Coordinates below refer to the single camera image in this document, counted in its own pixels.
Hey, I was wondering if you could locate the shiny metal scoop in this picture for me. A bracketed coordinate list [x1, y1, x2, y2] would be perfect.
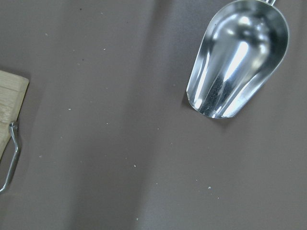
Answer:
[186, 0, 289, 119]

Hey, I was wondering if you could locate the bamboo cutting board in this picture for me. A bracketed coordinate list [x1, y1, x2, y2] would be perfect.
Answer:
[0, 71, 29, 154]

